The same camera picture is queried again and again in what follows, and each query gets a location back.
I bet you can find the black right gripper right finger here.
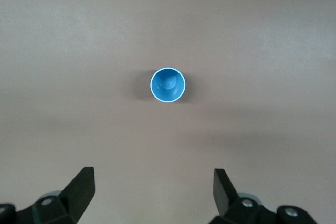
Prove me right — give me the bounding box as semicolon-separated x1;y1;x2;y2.
211;168;318;224

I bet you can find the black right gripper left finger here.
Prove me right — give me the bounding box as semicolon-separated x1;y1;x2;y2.
0;166;95;224

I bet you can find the blue plastic cup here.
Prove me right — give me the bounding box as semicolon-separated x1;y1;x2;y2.
150;67;186;103

